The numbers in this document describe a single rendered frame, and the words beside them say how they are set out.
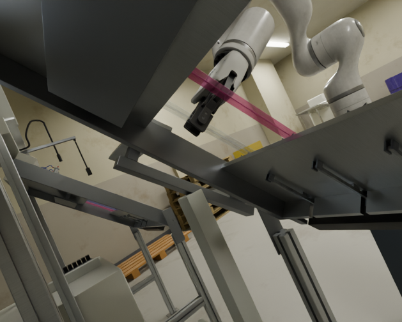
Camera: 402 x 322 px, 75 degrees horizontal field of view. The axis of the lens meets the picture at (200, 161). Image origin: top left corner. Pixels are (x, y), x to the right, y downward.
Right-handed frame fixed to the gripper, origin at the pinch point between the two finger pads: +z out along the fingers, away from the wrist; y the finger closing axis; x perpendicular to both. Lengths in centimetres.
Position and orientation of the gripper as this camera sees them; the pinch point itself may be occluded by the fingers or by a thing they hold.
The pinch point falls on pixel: (198, 121)
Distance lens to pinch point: 47.3
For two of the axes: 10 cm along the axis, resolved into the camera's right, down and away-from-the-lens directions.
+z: -4.3, 7.8, -4.4
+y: 4.6, -2.3, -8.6
